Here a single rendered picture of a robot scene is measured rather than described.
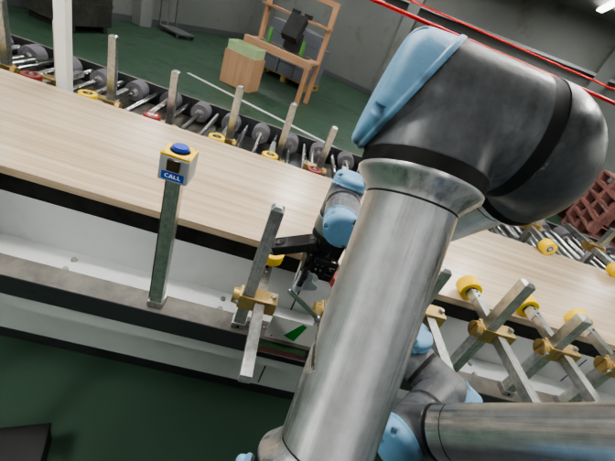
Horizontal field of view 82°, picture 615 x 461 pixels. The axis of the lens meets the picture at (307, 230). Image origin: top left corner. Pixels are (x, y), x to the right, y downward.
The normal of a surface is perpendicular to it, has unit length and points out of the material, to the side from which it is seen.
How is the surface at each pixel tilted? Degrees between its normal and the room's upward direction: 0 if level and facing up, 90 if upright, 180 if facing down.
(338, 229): 90
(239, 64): 90
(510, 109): 66
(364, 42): 90
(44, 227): 90
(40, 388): 0
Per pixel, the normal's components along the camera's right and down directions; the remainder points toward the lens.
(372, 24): -0.41, 0.37
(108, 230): -0.03, 0.54
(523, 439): -0.78, -0.27
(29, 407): 0.33, -0.79
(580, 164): 0.28, 0.52
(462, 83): 0.04, 0.04
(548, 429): -0.75, -0.54
